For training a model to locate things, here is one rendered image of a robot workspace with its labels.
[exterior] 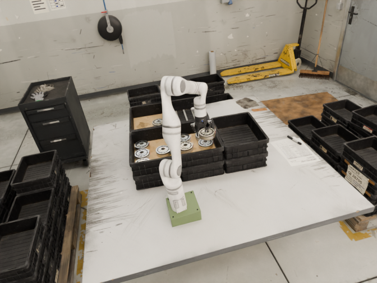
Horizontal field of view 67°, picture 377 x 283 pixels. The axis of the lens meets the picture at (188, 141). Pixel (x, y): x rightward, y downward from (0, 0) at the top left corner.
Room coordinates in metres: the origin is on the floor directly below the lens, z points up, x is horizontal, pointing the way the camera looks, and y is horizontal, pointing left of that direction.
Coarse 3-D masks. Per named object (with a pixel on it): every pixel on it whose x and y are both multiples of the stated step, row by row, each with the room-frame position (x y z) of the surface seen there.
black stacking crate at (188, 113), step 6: (174, 102) 2.21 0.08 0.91; (180, 102) 2.21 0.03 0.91; (186, 102) 2.22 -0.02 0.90; (192, 102) 2.22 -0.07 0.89; (174, 108) 2.21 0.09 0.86; (180, 108) 2.21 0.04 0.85; (186, 108) 2.22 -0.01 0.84; (180, 114) 2.15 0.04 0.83; (186, 114) 2.13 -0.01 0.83; (180, 120) 2.04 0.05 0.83
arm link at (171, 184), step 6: (162, 162) 1.16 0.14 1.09; (168, 162) 1.15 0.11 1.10; (162, 168) 1.13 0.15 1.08; (168, 168) 1.12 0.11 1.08; (162, 174) 1.12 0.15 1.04; (168, 174) 1.10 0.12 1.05; (162, 180) 1.13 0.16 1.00; (168, 180) 1.14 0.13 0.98; (174, 180) 1.15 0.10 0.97; (180, 180) 1.15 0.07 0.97; (168, 186) 1.12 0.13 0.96; (174, 186) 1.11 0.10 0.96; (180, 186) 1.13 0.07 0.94
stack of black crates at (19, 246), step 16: (0, 224) 1.34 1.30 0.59; (16, 224) 1.35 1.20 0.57; (32, 224) 1.37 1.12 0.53; (0, 240) 1.29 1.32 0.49; (16, 240) 1.28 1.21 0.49; (32, 240) 1.18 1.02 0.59; (48, 240) 1.34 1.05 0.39; (0, 256) 1.17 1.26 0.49; (16, 256) 1.16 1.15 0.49; (32, 256) 1.10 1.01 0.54; (48, 256) 1.22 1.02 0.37; (0, 272) 0.98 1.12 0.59; (16, 272) 0.99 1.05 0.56; (32, 272) 1.02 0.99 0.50; (48, 272) 1.14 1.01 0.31
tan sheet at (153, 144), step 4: (152, 140) 1.78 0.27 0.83; (156, 140) 1.77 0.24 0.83; (160, 140) 1.77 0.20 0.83; (152, 144) 1.73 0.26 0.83; (156, 144) 1.72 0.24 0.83; (160, 144) 1.72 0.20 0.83; (164, 144) 1.71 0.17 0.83; (152, 148) 1.68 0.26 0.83; (156, 148) 1.67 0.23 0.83; (152, 152) 1.63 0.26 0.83; (152, 156) 1.58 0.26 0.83; (156, 156) 1.58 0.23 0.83; (168, 156) 1.56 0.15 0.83; (136, 160) 1.56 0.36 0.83
